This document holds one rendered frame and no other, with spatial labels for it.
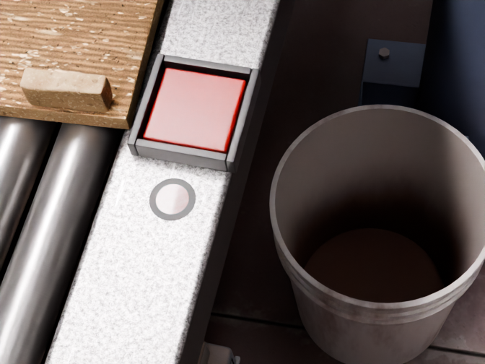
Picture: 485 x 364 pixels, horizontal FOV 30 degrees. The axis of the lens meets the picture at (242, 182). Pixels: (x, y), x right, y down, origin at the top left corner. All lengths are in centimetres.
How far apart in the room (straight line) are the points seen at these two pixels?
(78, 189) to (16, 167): 5
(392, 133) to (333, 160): 10
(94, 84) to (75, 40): 7
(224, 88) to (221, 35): 6
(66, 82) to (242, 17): 15
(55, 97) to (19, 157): 5
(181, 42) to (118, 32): 5
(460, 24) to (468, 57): 7
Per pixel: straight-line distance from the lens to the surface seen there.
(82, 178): 63
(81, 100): 62
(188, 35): 68
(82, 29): 68
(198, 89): 64
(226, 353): 66
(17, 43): 68
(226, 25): 68
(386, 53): 176
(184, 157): 61
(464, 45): 133
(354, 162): 139
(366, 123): 131
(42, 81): 62
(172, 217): 61
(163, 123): 63
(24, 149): 66
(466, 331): 155
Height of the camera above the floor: 146
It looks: 62 degrees down
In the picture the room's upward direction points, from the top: 11 degrees counter-clockwise
